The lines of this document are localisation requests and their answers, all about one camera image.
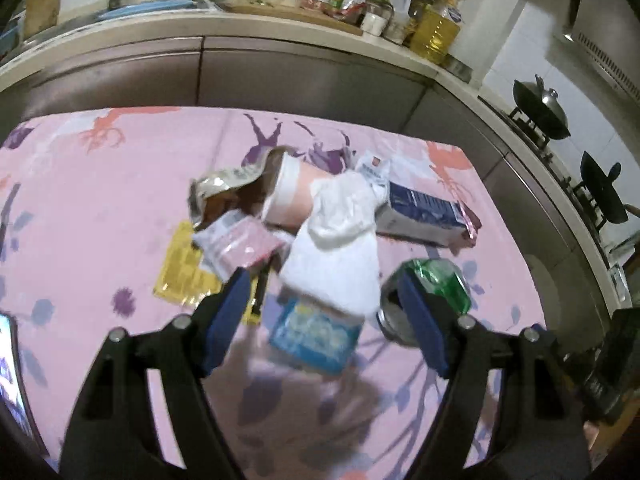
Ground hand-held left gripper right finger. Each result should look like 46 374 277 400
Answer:
397 272 593 480

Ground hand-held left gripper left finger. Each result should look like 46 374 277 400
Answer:
59 266 253 480

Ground yellow foil packet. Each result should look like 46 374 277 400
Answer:
154 221 261 326

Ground clear pink printed plastic bag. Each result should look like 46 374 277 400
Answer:
192 210 288 283

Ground blue tissue packet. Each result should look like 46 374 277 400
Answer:
267 297 363 376

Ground silver brown snack bag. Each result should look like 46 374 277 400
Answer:
189 147 296 226

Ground pink white paper cup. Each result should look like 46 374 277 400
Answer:
261 154 336 228

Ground green crushed can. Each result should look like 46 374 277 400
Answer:
377 258 473 348

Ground black pen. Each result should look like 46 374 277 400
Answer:
250 260 271 323

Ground blue white milk carton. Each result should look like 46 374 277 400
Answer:
357 155 482 251

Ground pink printed blanket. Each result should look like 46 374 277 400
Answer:
0 105 548 480

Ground black frying pan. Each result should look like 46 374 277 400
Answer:
580 151 630 225

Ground gas stove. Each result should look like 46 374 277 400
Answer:
480 95 640 261

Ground smartphone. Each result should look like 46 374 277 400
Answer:
0 310 36 441

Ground dark steel wok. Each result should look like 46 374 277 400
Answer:
512 74 572 141

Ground yellow cooking oil bottle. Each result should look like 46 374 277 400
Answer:
410 0 463 66

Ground white jar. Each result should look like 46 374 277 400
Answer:
360 12 388 37

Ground white plastic jug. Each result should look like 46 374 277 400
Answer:
382 0 416 43

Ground wooden cutting board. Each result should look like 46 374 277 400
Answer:
215 0 365 37

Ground blue plastic tray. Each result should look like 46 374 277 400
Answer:
97 0 193 22

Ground range hood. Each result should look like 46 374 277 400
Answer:
565 0 640 106

